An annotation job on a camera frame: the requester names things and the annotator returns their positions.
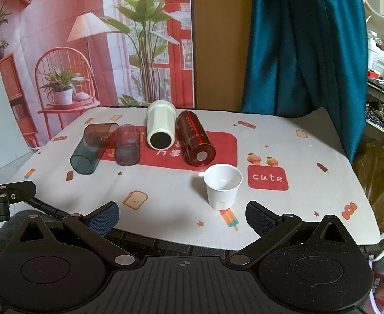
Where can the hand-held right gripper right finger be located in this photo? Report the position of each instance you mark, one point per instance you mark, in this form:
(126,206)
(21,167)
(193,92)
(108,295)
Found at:
(260,218)

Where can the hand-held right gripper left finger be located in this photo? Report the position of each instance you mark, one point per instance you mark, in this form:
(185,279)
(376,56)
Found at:
(104,218)

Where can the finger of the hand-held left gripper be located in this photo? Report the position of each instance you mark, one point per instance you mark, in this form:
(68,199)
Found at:
(18,190)

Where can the white paper cup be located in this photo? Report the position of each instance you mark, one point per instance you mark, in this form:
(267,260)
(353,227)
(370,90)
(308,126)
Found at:
(223,186)

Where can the dark grey transparent cup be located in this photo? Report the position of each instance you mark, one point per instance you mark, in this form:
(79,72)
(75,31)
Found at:
(84,158)

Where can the purple transparent cup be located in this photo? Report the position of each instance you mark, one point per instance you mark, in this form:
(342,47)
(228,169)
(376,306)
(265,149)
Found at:
(127,144)

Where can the brown transparent cup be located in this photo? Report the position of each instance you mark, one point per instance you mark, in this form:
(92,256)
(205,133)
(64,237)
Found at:
(97,131)

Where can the red metallic cup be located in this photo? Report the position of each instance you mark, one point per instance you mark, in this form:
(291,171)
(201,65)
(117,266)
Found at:
(195,137)

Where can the white plastic cup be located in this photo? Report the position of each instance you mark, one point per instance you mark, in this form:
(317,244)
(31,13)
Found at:
(159,121)

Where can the grey rug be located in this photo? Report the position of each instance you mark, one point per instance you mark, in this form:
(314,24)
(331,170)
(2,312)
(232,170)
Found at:
(2,235)

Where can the printed white tablecloth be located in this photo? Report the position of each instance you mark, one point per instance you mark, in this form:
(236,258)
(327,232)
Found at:
(165,189)

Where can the yellow plastic bag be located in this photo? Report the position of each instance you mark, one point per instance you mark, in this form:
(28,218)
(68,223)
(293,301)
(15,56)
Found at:
(379,183)

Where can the teal curtain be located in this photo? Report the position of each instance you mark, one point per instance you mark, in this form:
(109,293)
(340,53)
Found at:
(293,55)

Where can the cluttered shelf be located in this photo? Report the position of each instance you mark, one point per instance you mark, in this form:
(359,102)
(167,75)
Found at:
(383,104)

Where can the white jar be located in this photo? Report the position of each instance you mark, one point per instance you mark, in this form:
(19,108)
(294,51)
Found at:
(378,55)

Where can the black table frame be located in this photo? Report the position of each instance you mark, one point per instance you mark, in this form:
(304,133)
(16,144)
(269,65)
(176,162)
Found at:
(178,247)

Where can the printed wall tapestry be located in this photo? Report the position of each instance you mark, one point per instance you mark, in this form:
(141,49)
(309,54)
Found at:
(80,72)

